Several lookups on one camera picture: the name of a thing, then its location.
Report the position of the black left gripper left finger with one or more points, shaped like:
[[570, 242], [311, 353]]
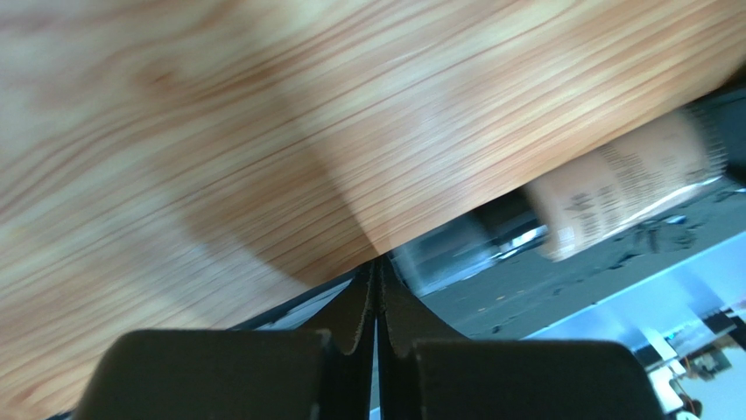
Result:
[[319, 370]]

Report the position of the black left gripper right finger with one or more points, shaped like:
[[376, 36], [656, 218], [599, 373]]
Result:
[[428, 370]]

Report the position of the small peach bottle black cap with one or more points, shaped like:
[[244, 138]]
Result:
[[644, 172]]

